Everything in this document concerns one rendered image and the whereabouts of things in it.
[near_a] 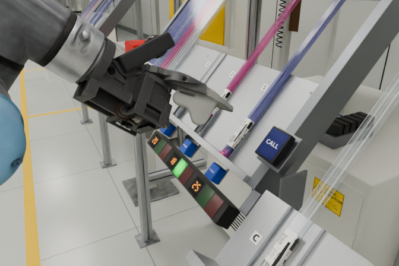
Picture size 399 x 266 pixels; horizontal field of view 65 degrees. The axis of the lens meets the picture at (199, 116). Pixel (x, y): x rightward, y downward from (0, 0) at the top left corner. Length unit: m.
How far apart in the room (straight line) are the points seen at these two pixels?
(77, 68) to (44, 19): 0.06
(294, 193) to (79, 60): 0.35
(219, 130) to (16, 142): 0.44
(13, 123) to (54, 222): 1.44
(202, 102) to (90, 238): 1.16
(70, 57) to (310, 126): 0.36
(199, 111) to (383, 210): 0.56
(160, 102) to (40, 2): 0.18
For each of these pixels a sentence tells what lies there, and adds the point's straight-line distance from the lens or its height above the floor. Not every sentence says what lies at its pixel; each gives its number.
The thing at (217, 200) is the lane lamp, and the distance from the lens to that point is 0.57.
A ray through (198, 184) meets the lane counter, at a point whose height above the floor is 0.66.
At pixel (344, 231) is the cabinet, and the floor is 0.47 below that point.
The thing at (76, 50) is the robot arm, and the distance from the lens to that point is 0.39.
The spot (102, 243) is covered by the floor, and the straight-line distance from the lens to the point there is 1.50.
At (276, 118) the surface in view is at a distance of 0.56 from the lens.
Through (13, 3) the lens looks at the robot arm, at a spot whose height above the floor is 0.99.
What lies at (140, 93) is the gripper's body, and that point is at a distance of 0.41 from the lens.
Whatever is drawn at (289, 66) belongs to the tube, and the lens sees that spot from 0.59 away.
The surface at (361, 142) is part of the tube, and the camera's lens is 0.37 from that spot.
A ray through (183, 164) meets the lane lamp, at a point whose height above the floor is 0.66.
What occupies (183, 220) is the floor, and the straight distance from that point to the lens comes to 1.54.
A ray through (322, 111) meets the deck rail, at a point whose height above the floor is 0.82.
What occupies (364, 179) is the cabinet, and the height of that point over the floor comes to 0.62.
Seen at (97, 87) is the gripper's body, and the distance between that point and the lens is 0.40.
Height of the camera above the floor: 1.01
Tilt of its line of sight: 22 degrees down
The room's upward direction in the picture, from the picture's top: straight up
